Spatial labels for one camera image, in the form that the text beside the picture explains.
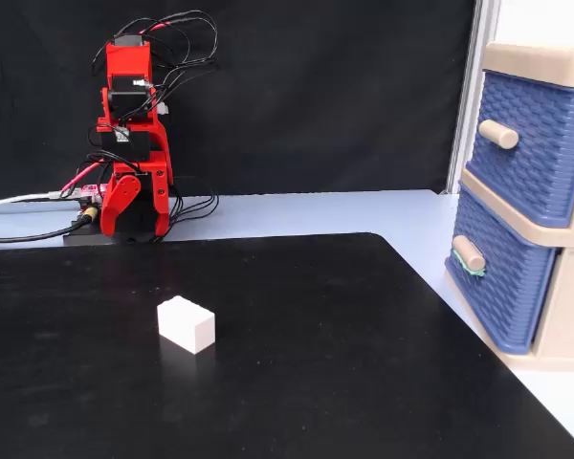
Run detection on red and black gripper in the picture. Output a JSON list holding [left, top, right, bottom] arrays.
[[94, 116, 175, 238]]

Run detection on white block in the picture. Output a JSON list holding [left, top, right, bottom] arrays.
[[156, 295, 216, 356]]

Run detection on blue drawer with banded handle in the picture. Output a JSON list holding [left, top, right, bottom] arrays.
[[444, 184, 557, 356]]

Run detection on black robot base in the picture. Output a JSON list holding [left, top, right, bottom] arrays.
[[62, 209, 173, 248]]

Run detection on beige drawer cabinet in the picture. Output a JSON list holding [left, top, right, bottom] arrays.
[[443, 41, 574, 372]]

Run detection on pink controller board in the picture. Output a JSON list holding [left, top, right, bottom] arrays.
[[74, 183, 108, 211]]

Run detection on black backdrop curtain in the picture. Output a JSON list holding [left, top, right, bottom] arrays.
[[0, 0, 477, 205]]

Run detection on black table mat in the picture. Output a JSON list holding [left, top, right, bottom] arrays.
[[0, 232, 574, 459]]

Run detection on green rubber band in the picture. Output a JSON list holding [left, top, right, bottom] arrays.
[[452, 248, 488, 280]]

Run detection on red arm wire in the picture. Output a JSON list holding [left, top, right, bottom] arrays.
[[60, 17, 195, 200]]

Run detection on black power cable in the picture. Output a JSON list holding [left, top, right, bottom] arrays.
[[0, 206, 99, 246]]

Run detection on white USB cable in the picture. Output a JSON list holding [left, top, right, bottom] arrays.
[[0, 189, 85, 209]]

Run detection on aluminium frame post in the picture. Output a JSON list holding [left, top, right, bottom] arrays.
[[447, 0, 501, 195]]

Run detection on blue wicker drawer plain handle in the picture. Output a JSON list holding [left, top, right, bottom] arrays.
[[464, 70, 574, 230]]

